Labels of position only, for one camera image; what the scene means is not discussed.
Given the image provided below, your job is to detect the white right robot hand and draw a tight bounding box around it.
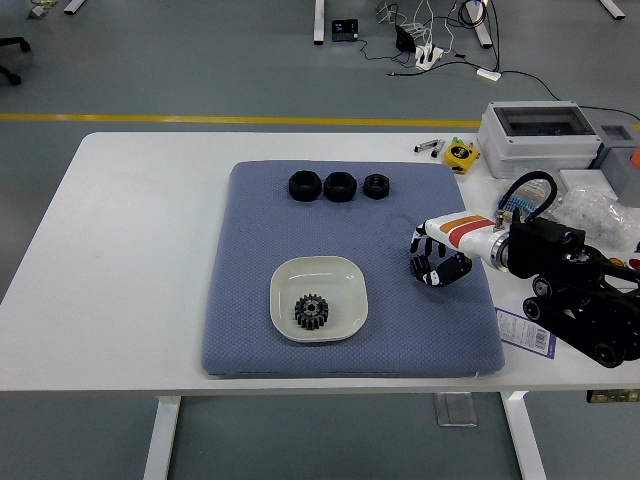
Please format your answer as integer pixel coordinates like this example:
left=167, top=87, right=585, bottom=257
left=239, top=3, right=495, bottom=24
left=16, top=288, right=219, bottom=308
left=409, top=212, right=502, bottom=289

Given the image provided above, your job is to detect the large black gear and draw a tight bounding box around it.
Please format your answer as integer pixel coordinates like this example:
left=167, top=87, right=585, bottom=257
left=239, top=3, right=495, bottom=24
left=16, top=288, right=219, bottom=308
left=293, top=293, right=329, bottom=331

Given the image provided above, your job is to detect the small black hex nut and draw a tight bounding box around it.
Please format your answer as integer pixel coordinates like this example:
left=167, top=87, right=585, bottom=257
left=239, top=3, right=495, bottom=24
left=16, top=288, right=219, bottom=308
left=363, top=172, right=391, bottom=200

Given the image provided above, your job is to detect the white flat box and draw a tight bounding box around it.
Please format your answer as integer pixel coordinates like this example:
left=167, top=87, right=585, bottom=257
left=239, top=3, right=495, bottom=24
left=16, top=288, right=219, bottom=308
left=558, top=168, right=614, bottom=195

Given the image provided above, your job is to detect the large black hex nut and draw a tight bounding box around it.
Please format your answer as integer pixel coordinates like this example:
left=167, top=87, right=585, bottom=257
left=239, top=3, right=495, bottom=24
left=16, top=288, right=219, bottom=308
left=323, top=171, right=358, bottom=203
left=288, top=169, right=322, bottom=202

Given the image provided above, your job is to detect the grey box with orange part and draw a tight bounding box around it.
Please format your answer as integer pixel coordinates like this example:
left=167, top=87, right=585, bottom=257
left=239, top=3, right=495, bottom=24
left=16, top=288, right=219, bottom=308
left=589, top=122, right=640, bottom=201

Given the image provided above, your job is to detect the yellow tape measure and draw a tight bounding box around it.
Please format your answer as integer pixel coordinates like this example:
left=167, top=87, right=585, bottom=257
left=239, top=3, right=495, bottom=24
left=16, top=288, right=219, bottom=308
left=443, top=142, right=481, bottom=175

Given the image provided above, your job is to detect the clear bag of blue resistors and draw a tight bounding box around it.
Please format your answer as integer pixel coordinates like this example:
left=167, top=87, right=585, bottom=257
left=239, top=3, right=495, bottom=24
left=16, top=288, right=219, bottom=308
left=494, top=168, right=566, bottom=221

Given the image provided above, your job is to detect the purple label card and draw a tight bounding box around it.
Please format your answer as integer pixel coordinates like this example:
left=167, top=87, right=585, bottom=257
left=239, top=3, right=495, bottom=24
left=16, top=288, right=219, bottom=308
left=494, top=307, right=558, bottom=360

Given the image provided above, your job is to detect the clear bag of white parts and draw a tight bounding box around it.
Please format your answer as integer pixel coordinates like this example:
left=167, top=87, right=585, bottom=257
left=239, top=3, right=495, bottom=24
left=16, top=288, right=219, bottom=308
left=549, top=182, right=640, bottom=251

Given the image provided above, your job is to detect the white square plate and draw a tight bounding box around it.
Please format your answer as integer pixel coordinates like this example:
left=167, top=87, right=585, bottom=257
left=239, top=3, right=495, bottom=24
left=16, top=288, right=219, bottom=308
left=269, top=255, right=370, bottom=344

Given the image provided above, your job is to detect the coloured push-button panel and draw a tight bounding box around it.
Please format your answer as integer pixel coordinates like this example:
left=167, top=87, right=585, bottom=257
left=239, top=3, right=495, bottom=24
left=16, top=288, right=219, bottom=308
left=607, top=252, right=640, bottom=274

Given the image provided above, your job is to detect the white power strip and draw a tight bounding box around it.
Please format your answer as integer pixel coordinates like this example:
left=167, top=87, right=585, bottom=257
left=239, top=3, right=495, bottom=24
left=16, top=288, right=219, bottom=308
left=415, top=43, right=445, bottom=70

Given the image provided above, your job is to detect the black power adapter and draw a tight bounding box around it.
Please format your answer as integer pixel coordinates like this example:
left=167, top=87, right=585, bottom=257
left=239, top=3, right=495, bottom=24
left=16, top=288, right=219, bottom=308
left=395, top=24, right=417, bottom=53

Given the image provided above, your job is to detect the blue-grey padded mat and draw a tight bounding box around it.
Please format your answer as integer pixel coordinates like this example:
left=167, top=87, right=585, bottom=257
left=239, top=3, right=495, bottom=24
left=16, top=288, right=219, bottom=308
left=200, top=159, right=506, bottom=377

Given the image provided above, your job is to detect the white table leg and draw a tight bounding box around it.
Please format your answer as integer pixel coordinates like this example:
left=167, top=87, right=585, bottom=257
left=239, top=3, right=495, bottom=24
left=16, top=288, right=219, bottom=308
left=502, top=390, right=549, bottom=480
left=143, top=395, right=182, bottom=480

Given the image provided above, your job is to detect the black handheld device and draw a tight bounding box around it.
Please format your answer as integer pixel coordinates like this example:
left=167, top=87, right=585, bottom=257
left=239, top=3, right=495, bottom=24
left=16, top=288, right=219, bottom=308
left=331, top=18, right=360, bottom=43

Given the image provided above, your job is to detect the black office chair base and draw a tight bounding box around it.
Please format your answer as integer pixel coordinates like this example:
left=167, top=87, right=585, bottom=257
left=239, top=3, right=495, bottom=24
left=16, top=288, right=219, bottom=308
left=0, top=37, right=32, bottom=86

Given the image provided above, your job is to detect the grey electrical enclosure box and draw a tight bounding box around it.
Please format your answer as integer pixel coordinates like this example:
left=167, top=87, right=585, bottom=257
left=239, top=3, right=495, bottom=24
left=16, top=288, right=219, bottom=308
left=476, top=100, right=601, bottom=180

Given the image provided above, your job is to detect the long black cable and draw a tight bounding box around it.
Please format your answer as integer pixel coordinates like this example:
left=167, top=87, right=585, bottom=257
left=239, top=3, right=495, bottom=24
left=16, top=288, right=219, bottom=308
left=499, top=69, right=640, bottom=124

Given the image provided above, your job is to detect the clear plastic floor bracket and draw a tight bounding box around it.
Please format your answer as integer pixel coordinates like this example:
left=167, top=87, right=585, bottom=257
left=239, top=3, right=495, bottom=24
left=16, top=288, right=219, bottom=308
left=433, top=392, right=478, bottom=428

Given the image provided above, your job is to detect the black cable bundle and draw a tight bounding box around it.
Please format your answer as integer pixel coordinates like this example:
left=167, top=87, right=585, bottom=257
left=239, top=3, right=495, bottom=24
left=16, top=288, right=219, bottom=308
left=387, top=0, right=501, bottom=77

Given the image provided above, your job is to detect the thin black device cable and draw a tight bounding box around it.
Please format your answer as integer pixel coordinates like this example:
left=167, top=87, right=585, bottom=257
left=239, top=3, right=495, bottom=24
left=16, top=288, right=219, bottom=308
left=355, top=38, right=419, bottom=66

